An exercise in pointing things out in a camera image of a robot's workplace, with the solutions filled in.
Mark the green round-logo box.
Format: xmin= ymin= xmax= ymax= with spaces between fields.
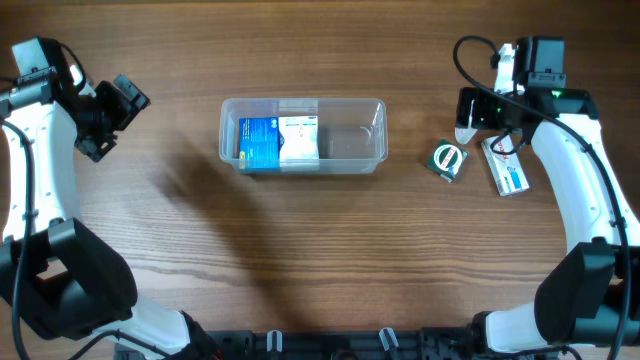
xmin=426 ymin=139 xmax=468 ymax=183

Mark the blue medicine box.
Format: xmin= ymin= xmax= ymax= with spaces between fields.
xmin=238 ymin=117 xmax=280 ymax=171

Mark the white medicine box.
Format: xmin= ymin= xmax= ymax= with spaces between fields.
xmin=278 ymin=116 xmax=319 ymax=161

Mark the clear plastic container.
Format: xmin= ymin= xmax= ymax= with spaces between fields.
xmin=219 ymin=98 xmax=388 ymax=175

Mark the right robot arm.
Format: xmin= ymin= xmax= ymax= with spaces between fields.
xmin=455 ymin=36 xmax=639 ymax=359

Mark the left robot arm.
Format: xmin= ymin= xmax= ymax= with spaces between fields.
xmin=1 ymin=37 xmax=216 ymax=359

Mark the clear spray bottle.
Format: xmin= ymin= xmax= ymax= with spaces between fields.
xmin=454 ymin=127 xmax=477 ymax=145

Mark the white Panadol box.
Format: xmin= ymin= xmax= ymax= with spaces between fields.
xmin=481 ymin=136 xmax=529 ymax=196

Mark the right black cable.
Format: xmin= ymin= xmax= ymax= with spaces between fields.
xmin=452 ymin=34 xmax=632 ymax=360

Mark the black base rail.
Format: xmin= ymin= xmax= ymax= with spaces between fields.
xmin=209 ymin=328 xmax=491 ymax=360

